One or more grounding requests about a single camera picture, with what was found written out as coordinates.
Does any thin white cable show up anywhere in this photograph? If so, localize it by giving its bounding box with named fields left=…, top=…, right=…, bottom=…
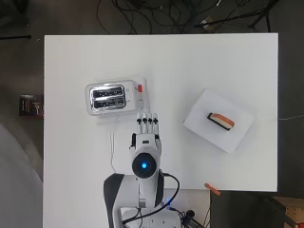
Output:
left=278, top=114, right=304, bottom=122

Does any orange clamp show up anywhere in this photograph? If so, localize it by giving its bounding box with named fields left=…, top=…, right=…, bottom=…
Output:
left=203, top=182, right=221, bottom=197

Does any steel toaster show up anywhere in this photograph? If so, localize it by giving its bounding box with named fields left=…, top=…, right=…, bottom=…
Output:
left=84, top=80, right=144, bottom=117

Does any black block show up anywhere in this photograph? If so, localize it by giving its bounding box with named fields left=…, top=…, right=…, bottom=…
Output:
left=206, top=112, right=236, bottom=132

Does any orange toast slice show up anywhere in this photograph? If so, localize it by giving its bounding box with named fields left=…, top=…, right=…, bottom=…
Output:
left=210, top=112, right=236, bottom=128

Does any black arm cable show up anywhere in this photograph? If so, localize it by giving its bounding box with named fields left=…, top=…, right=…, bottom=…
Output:
left=122, top=172, right=181, bottom=224

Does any white toaster power cord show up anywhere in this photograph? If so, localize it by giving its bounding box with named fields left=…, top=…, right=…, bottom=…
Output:
left=109, top=129, right=126, bottom=175

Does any black tripod stand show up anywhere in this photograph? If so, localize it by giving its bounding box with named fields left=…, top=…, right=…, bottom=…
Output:
left=193, top=0, right=280, bottom=33

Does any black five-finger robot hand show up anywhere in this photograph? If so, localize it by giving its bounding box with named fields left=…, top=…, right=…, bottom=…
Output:
left=128, top=112, right=163, bottom=160

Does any black floor cables tangle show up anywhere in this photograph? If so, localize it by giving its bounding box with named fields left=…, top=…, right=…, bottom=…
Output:
left=96, top=0, right=199, bottom=35

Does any small black camera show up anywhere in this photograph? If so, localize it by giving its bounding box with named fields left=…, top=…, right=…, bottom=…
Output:
left=181, top=209, right=197, bottom=228

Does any white stand box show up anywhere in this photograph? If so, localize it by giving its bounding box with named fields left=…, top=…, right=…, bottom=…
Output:
left=182, top=88, right=256, bottom=154

